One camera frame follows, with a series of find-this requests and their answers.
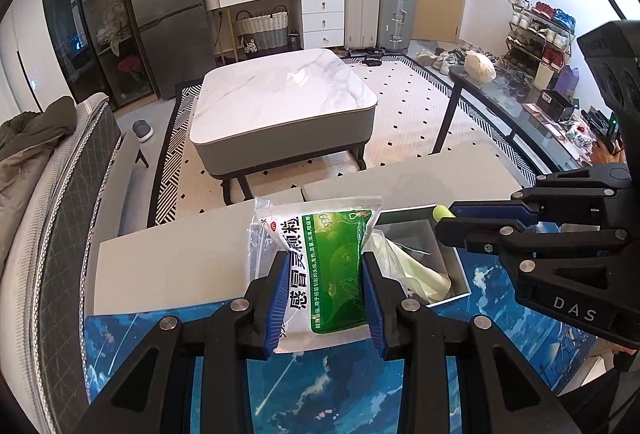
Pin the grey refrigerator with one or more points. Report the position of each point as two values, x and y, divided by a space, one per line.
165 9

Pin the yellow-green foam piece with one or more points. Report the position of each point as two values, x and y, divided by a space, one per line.
442 213

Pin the marble coffee table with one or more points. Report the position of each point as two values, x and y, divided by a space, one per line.
280 99

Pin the beige suitcase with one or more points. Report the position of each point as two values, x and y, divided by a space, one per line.
357 12

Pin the blue printed desk mat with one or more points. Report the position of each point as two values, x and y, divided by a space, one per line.
310 394

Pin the green white medicine sachet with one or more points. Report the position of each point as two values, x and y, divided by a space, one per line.
325 274

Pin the black box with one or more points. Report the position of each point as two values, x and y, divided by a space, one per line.
555 104

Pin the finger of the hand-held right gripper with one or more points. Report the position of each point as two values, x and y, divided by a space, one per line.
480 236
485 209

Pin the person's right hand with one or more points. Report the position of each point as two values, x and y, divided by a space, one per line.
607 153

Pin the olive jacket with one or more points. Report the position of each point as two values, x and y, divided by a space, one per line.
30 139

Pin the grey sofa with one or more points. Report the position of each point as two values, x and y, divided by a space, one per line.
65 234

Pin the grey cardboard box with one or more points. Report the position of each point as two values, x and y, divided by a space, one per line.
445 259

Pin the shoe rack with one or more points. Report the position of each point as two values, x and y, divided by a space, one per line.
540 32

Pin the dark glass cabinet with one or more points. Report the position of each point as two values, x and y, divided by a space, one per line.
95 29

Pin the white dresser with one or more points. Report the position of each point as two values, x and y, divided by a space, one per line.
305 4

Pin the grey slipper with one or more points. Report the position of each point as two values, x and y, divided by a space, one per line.
143 131

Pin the wicker basket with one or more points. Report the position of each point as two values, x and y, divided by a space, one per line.
262 29

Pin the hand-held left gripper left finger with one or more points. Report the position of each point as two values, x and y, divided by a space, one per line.
280 309

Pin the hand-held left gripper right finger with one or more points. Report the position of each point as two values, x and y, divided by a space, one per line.
375 309

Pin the glass side table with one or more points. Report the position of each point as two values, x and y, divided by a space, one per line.
505 109

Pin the white plastic bag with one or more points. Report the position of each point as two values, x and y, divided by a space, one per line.
480 67

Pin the pale yellow cloth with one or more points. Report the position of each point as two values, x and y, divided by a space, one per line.
415 269

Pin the silver suitcase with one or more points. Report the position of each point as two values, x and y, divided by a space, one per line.
397 14

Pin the patterned rug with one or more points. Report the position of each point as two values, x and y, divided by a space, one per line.
400 114

